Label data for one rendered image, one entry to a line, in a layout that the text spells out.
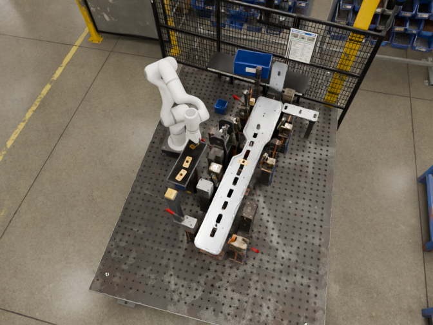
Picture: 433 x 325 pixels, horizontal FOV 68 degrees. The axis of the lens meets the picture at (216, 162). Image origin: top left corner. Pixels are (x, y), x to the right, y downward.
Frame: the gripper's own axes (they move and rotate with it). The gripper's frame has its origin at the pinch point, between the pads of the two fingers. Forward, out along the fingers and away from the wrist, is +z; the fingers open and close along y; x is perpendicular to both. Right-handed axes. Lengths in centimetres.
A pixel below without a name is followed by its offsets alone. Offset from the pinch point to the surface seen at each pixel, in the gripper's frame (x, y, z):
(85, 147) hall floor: -33, -156, 124
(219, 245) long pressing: -38, 55, 24
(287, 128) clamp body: 65, 36, 19
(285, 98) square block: 91, 16, 23
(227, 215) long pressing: -19, 45, 24
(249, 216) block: -11, 58, 21
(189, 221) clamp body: -40, 31, 18
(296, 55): 119, 3, 3
